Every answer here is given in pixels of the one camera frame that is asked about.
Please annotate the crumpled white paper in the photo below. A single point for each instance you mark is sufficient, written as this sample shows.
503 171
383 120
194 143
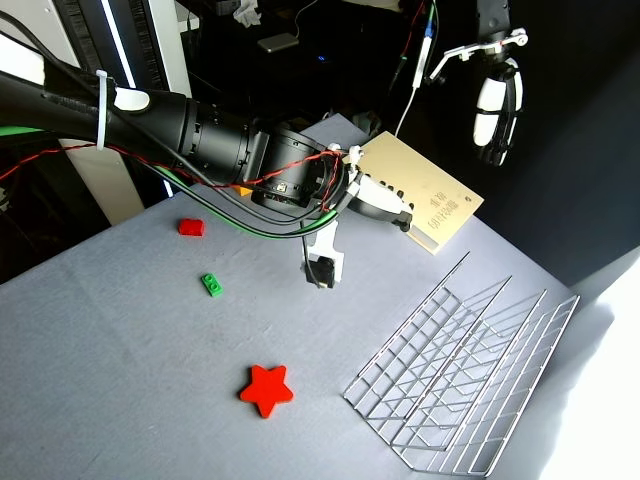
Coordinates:
247 12

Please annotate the green toy brick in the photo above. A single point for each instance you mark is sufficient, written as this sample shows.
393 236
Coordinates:
212 285

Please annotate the yellow toy brick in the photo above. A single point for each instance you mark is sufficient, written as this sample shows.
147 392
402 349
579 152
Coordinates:
245 191

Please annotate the silver flat device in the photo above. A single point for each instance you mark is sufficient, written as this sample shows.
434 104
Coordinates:
277 43

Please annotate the red toy brick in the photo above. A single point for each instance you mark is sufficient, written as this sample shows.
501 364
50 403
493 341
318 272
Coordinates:
191 227

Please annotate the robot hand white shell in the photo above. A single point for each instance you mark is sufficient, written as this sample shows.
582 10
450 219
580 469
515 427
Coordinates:
490 110
380 200

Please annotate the white column with light strip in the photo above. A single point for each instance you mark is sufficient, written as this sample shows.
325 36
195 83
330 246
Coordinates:
165 45

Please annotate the red star block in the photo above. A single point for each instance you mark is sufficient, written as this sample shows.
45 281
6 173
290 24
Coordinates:
265 390

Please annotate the beige hardcover book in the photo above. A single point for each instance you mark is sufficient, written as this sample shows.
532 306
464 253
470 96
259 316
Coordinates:
430 175

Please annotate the grey table cloth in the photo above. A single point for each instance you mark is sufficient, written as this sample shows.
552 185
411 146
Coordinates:
100 375

